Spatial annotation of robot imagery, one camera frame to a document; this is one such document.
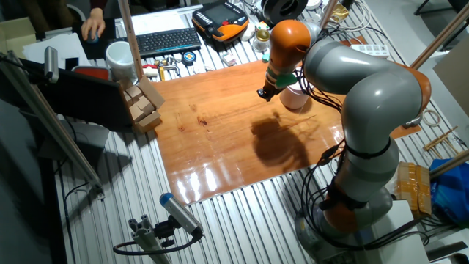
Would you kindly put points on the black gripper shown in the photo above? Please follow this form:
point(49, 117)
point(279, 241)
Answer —
point(272, 92)

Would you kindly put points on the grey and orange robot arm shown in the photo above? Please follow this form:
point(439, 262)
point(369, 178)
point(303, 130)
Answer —
point(377, 91)

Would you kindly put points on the dark red sleeved forearm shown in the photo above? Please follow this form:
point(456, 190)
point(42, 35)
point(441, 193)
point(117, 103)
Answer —
point(99, 3)

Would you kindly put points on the white round trash can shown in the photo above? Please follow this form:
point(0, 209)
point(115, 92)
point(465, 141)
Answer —
point(293, 99)

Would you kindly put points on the bare person hand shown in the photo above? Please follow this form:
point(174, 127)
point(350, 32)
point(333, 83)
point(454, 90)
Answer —
point(93, 22)

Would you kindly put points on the small teal object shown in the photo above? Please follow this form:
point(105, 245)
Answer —
point(266, 57)

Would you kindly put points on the glossy wooden board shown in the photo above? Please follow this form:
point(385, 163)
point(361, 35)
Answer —
point(227, 128)

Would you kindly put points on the small plastic packet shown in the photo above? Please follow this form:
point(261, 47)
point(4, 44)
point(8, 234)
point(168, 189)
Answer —
point(228, 58)

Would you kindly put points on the glass jar gold lid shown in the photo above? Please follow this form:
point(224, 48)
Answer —
point(261, 41)

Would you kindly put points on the crumpled white paper ball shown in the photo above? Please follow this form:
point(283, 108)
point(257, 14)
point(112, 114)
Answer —
point(209, 68)

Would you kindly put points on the white egg-shaped object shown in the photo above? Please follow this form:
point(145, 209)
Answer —
point(248, 33)

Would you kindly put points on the black round tape measure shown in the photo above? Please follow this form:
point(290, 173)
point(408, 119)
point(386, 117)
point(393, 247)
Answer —
point(189, 58)

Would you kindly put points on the orange black teach pendant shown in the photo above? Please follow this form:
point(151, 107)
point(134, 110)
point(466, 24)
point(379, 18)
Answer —
point(220, 20)

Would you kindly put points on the black filament spool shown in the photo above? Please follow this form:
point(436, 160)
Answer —
point(284, 9)

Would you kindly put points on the metal pipe valve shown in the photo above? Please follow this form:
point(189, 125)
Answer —
point(163, 67)

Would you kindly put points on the black keyboard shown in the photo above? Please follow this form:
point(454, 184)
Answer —
point(168, 41)

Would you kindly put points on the flat cardboard sheet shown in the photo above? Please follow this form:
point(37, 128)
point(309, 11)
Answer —
point(152, 91)

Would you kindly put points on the white power strip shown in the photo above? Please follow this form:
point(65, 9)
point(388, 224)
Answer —
point(370, 50)

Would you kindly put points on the cardboard block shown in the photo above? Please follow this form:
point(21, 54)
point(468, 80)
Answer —
point(147, 122)
point(133, 91)
point(136, 113)
point(145, 103)

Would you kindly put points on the white mug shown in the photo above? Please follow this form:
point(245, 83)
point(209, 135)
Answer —
point(121, 58)

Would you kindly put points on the black mouse pad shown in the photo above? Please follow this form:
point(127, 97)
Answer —
point(108, 44)

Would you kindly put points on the brown taped cardboard box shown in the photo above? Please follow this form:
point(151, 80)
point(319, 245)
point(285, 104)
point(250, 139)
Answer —
point(414, 187)

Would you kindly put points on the red bowl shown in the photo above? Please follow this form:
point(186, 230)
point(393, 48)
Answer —
point(91, 72)

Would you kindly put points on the wooden sticks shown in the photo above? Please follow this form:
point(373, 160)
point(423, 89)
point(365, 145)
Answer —
point(439, 138)

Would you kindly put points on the black laptop screen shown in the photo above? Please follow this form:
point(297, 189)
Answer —
point(84, 99)

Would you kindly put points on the large cardboard sheet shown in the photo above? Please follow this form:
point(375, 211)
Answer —
point(454, 80)

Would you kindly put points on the white control box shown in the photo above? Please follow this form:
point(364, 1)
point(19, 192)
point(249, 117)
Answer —
point(399, 242)

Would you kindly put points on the blue plastic bag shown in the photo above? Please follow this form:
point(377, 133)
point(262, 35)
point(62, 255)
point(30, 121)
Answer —
point(452, 190)

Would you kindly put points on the white paper sheets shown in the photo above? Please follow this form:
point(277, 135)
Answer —
point(58, 47)

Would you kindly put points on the frame pole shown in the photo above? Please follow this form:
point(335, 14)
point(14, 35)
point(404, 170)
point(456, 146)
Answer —
point(448, 164)
point(328, 14)
point(439, 36)
point(130, 36)

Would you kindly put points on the silver camera blue end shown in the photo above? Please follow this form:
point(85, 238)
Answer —
point(181, 214)

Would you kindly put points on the black camera clamp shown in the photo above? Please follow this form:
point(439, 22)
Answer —
point(164, 231)

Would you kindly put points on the aluminium profile post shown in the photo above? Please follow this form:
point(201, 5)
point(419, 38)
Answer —
point(146, 238)

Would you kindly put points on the silver depth camera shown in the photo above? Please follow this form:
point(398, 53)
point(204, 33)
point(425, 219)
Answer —
point(51, 64)

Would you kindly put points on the aluminium frame bar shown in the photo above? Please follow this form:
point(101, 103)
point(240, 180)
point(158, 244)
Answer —
point(47, 124)

